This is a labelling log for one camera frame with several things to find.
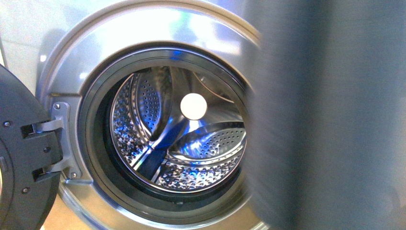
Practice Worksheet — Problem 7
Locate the white round drum cap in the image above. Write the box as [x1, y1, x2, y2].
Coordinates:
[180, 93, 207, 120]

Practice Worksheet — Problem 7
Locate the stainless perforated washer drum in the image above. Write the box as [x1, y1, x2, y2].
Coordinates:
[109, 66, 246, 194]

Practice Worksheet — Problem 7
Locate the dark grey washer door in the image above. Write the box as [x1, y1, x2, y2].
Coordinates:
[0, 67, 62, 230]

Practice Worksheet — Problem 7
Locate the grey front-load washing machine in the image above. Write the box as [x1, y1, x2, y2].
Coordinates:
[0, 0, 267, 230]

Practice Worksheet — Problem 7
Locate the grey metal door hinge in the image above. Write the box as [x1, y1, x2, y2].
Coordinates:
[33, 102, 82, 179]

